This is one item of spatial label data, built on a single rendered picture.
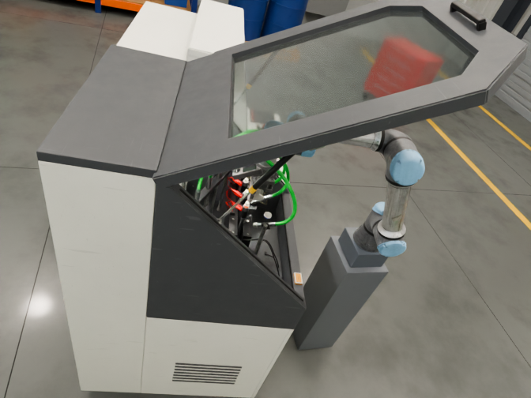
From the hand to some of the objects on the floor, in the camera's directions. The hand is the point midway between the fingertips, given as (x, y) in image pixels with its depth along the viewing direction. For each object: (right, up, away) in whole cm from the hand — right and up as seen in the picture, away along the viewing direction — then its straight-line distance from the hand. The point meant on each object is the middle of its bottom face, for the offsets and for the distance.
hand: (248, 200), depth 149 cm
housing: (-74, -52, +90) cm, 128 cm away
